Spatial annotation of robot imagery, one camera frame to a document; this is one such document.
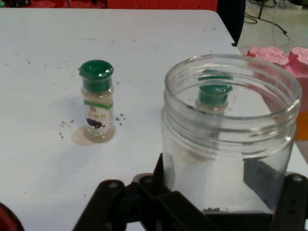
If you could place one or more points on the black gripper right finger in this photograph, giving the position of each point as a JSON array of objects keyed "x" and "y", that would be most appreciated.
[{"x": 296, "y": 204}]

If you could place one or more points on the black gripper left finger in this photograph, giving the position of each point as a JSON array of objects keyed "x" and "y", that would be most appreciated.
[{"x": 110, "y": 192}]

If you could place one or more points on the black seeds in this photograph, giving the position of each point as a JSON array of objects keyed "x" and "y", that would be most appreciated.
[{"x": 213, "y": 209}]

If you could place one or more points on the clear plastic jar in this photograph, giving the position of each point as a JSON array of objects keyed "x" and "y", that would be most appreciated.
[{"x": 228, "y": 137}]

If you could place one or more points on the orange foam floor tile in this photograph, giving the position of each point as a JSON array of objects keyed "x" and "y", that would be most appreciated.
[{"x": 303, "y": 126}]

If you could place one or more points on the green lid spice bottle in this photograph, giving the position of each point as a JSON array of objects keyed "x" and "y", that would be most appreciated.
[
  {"x": 97, "y": 106},
  {"x": 213, "y": 95}
]

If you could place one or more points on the red bowl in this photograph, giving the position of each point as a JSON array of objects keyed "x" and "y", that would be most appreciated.
[{"x": 7, "y": 221}]

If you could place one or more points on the pink foam puzzle block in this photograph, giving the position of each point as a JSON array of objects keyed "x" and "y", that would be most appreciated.
[
  {"x": 267, "y": 55},
  {"x": 300, "y": 62}
]

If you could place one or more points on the red and green foam mats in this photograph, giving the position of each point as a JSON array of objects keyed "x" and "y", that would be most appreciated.
[{"x": 156, "y": 3}]

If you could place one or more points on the dark upright post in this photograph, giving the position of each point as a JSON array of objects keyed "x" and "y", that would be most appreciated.
[{"x": 231, "y": 19}]

